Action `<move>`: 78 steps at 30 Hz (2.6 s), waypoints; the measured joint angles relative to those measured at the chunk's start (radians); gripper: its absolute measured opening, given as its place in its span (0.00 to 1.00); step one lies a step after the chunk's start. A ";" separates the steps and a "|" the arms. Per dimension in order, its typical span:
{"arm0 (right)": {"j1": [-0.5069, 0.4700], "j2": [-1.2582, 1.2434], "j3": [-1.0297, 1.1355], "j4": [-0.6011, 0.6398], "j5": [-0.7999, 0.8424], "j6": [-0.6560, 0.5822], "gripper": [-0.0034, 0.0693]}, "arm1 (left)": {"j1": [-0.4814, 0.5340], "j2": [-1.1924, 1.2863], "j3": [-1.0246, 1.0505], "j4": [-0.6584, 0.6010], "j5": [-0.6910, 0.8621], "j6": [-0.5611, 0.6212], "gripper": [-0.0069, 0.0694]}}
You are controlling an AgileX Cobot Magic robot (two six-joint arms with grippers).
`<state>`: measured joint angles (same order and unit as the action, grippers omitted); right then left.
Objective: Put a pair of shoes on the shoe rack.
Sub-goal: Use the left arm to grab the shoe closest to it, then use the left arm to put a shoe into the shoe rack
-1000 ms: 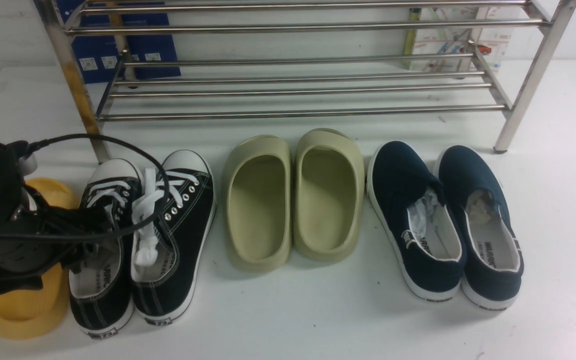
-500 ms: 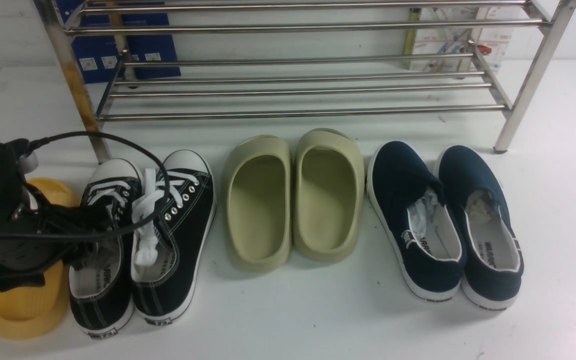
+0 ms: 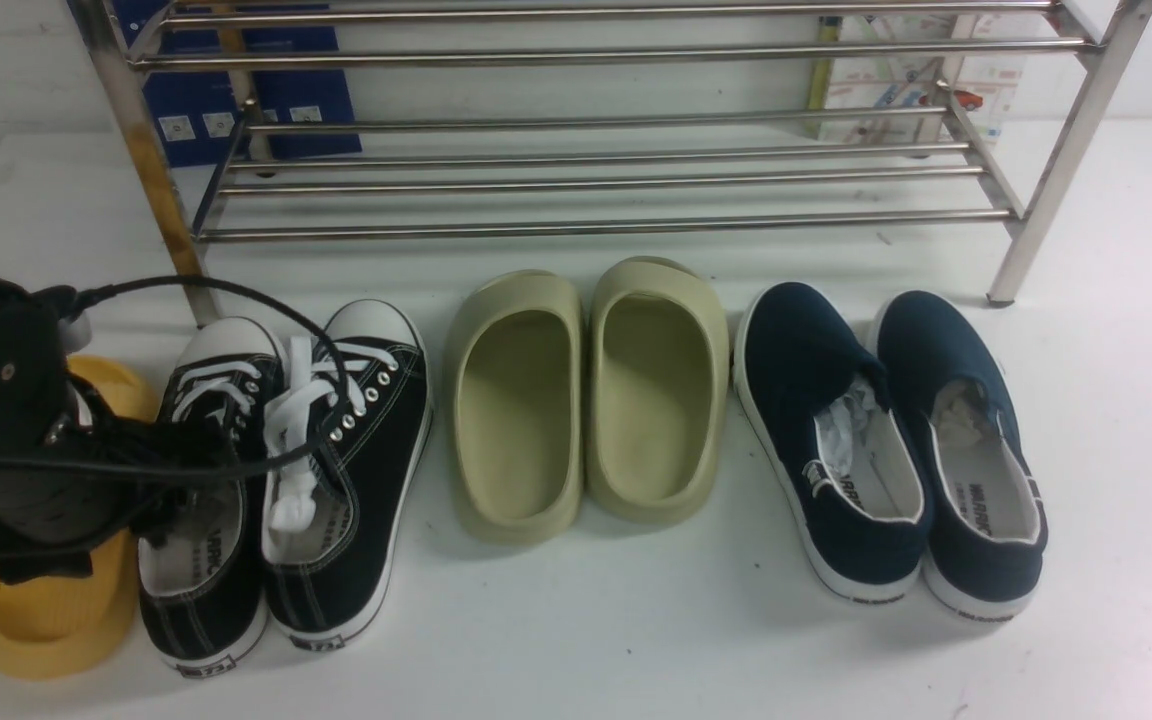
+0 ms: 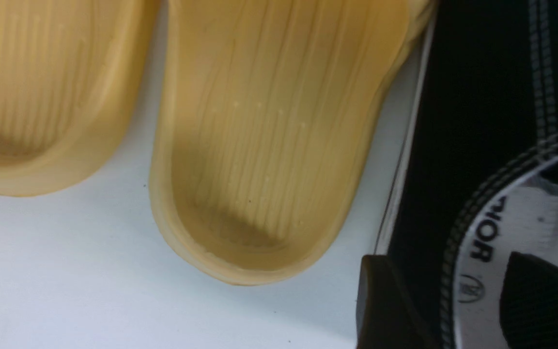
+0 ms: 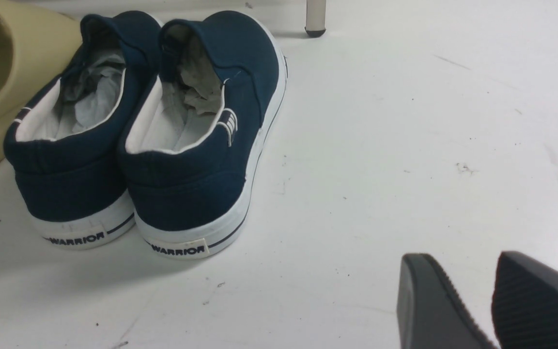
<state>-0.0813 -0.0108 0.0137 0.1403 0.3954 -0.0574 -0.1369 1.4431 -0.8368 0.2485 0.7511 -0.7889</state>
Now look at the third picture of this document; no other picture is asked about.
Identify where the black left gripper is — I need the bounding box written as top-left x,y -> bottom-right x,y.
0,278 -> 237,585

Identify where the black canvas sneaker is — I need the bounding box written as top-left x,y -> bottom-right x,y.
262,300 -> 434,652
138,316 -> 285,680

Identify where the blue box behind rack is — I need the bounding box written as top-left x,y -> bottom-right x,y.
142,26 -> 362,168

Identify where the stainless steel shoe rack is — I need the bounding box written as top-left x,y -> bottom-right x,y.
68,1 -> 1152,325

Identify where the navy slip-on shoe left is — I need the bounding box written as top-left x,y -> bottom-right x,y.
733,282 -> 933,606

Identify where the navy slip-on shoe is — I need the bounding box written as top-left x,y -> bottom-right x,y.
867,290 -> 1048,624
733,282 -> 933,606

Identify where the navy slip-on shoe right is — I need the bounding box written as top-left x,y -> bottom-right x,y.
867,290 -> 1048,624

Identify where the yellow ribbed slipper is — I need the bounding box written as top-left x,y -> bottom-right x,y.
0,355 -> 159,682

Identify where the olive green slipper left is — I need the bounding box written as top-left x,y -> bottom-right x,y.
444,270 -> 584,546

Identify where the olive green slipper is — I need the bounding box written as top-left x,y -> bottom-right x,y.
444,270 -> 584,546
585,256 -> 732,526

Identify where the olive green slipper right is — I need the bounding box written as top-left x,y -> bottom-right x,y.
585,256 -> 732,526

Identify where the white printed cardboard box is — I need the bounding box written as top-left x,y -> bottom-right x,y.
805,13 -> 1039,143

